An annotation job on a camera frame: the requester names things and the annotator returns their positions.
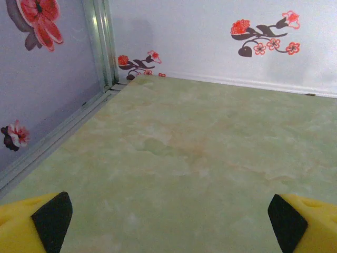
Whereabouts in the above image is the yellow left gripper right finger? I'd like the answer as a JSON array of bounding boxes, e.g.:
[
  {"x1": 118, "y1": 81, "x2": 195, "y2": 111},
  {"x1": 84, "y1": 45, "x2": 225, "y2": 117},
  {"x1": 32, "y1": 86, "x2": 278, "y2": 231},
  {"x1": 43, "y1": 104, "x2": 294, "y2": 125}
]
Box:
[{"x1": 267, "y1": 193, "x2": 337, "y2": 253}]

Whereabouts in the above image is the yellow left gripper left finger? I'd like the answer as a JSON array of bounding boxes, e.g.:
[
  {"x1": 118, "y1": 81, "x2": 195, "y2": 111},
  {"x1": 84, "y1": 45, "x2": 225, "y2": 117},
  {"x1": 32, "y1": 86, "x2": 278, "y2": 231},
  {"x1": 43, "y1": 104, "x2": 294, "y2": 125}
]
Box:
[{"x1": 0, "y1": 191, "x2": 73, "y2": 253}]

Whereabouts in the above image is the aluminium side rail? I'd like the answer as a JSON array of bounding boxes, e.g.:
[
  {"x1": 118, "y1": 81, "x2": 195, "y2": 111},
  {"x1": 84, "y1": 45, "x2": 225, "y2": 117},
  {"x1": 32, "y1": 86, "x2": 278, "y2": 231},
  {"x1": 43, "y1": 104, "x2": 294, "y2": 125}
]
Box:
[{"x1": 0, "y1": 83, "x2": 130, "y2": 197}]

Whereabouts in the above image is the aluminium corner post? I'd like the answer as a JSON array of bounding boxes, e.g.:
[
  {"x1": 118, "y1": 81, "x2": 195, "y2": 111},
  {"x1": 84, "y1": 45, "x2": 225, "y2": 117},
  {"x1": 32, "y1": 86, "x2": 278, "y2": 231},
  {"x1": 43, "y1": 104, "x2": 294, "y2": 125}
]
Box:
[{"x1": 81, "y1": 0, "x2": 121, "y2": 92}]

